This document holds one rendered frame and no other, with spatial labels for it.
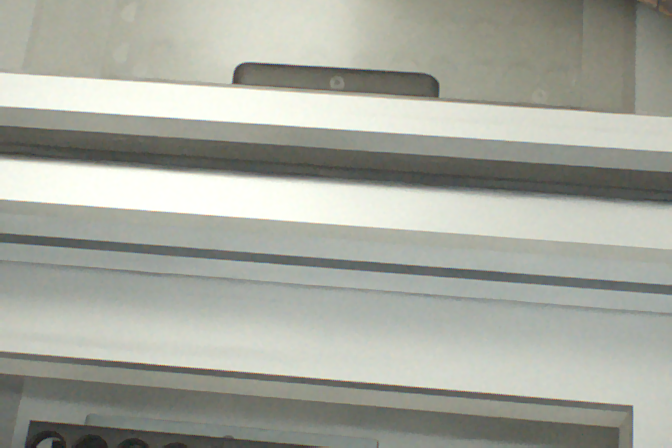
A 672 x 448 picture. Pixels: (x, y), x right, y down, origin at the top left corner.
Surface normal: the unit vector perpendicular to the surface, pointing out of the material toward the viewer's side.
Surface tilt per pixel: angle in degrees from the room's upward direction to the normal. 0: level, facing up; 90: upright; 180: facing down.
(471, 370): 0
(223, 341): 0
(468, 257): 90
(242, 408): 0
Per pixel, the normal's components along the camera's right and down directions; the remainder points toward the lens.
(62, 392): -0.05, -0.40
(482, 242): -0.11, 0.36
